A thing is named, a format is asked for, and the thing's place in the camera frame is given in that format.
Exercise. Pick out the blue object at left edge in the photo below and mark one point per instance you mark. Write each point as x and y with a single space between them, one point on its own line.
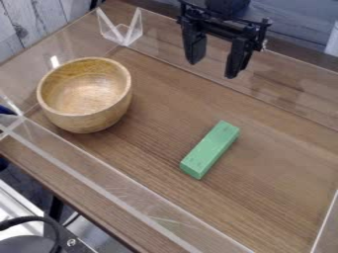
6 111

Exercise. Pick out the grey metal bracket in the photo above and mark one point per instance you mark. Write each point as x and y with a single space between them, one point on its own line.
65 241

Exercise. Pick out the green rectangular block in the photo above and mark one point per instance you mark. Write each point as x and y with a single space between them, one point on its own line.
207 151

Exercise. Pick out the brown wooden bowl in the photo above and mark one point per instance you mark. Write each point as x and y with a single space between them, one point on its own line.
86 94

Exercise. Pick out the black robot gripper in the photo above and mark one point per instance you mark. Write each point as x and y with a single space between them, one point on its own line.
219 18

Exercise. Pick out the clear acrylic barrier wall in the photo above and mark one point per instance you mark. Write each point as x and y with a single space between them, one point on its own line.
266 200

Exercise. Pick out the black table leg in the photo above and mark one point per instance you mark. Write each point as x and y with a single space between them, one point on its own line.
57 209

